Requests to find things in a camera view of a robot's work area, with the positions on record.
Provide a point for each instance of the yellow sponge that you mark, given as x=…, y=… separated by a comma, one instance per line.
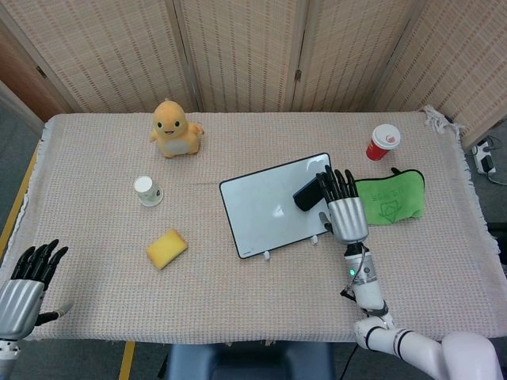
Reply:
x=166, y=249

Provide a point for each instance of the white plastic whiteboard stand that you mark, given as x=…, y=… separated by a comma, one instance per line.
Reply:
x=267, y=255

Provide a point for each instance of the white tablet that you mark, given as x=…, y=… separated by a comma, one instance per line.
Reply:
x=257, y=210

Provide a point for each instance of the beige waffle tablecloth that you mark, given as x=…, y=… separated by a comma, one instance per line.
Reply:
x=237, y=301

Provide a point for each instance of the green microfibre cloth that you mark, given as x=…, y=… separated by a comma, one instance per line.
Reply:
x=396, y=198

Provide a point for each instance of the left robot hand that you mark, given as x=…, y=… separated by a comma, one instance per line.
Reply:
x=20, y=305

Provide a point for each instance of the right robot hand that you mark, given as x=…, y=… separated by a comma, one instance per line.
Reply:
x=348, y=217

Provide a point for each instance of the black plug adapter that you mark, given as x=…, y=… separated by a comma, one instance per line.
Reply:
x=487, y=162

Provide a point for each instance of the woven folding screen panel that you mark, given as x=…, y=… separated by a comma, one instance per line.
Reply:
x=241, y=51
x=455, y=59
x=348, y=51
x=111, y=51

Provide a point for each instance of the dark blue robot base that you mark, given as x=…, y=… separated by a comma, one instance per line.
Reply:
x=257, y=362

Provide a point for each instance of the yellow plush dinosaur toy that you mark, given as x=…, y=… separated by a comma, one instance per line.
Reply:
x=174, y=134

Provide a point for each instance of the white paper cup floral print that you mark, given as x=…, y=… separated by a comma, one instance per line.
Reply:
x=147, y=192

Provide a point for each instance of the black small box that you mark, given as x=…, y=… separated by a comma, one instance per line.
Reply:
x=307, y=196

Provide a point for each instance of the white power strip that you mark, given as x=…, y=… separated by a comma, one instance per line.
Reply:
x=480, y=152

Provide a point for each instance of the red coffee cup white lid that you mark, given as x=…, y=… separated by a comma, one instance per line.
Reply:
x=378, y=148

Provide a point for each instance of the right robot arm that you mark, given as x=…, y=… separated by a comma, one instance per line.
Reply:
x=368, y=293

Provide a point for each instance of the brass screen hinge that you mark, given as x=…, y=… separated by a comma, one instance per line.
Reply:
x=298, y=75

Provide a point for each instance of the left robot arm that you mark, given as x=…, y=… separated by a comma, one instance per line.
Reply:
x=6, y=356

